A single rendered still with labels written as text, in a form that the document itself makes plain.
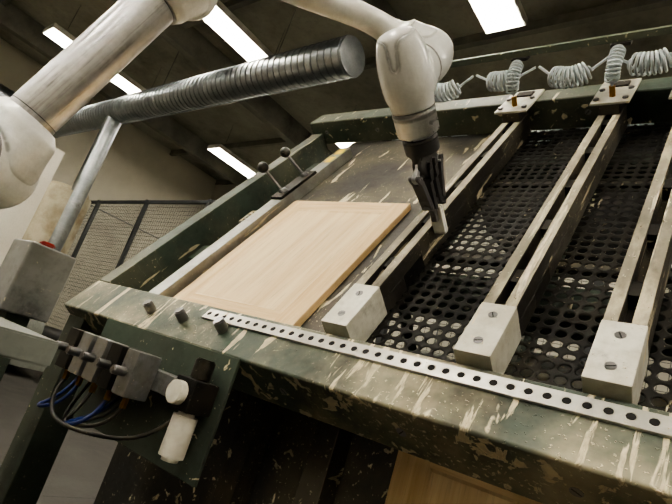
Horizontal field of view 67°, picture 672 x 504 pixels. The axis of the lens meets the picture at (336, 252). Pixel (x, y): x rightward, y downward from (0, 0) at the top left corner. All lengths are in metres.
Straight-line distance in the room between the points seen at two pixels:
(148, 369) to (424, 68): 0.80
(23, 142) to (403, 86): 0.73
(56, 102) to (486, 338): 0.93
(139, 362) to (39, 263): 0.49
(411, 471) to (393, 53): 0.79
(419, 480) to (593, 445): 0.41
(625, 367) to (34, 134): 1.09
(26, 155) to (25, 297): 0.44
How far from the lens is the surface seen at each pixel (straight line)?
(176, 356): 1.17
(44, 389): 1.63
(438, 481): 1.05
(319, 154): 2.22
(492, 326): 0.88
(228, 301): 1.29
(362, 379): 0.87
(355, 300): 1.01
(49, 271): 1.49
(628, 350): 0.83
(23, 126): 1.17
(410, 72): 1.03
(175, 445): 1.03
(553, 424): 0.76
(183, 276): 1.47
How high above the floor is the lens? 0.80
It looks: 15 degrees up
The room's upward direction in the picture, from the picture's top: 18 degrees clockwise
